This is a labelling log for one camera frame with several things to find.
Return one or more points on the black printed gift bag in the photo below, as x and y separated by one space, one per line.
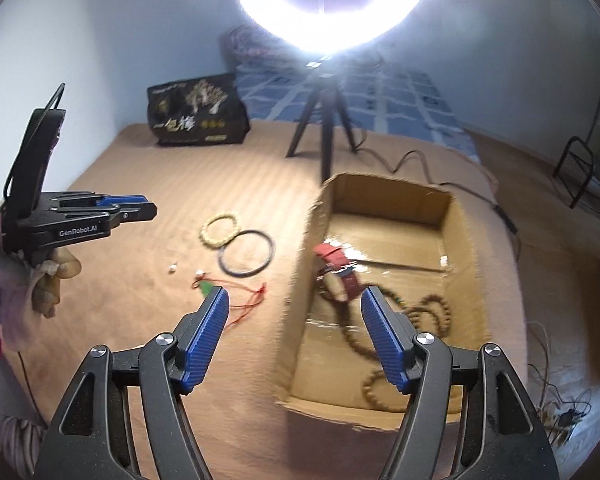
198 112

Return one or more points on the black metal rack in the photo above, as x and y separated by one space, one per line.
578 170

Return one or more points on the red strap wrist watch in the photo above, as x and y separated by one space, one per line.
340 272

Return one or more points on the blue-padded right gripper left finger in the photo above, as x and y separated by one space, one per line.
198 335

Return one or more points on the floor power strip with cables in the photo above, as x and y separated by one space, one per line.
560 415

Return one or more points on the folded floral blanket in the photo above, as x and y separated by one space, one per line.
252 45

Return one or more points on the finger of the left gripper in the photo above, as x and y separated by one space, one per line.
133 212
119 200

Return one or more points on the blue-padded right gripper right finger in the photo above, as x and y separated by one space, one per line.
392 336

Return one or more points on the white-gloved left hand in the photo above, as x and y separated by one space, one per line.
29 294

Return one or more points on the black light tripod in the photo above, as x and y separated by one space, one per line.
325 96

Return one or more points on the brown cardboard box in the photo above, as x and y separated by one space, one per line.
409 240

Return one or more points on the blue patterned bed quilt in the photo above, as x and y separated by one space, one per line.
388 99

